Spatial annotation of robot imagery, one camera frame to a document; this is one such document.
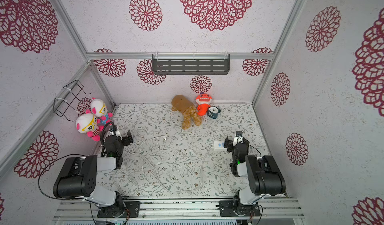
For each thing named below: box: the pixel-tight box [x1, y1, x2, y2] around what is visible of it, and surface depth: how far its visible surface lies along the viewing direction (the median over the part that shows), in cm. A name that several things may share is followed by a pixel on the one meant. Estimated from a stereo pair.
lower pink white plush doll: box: [75, 113, 101, 142], surface depth 87 cm
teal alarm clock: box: [207, 106, 221, 119], surface depth 112 cm
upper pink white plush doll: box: [90, 98, 114, 126], surface depth 97 cm
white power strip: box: [213, 141, 228, 151], surface depth 96 cm
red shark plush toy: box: [195, 92, 212, 117], surface depth 116 cm
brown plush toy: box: [171, 94, 202, 131], surface depth 108 cm
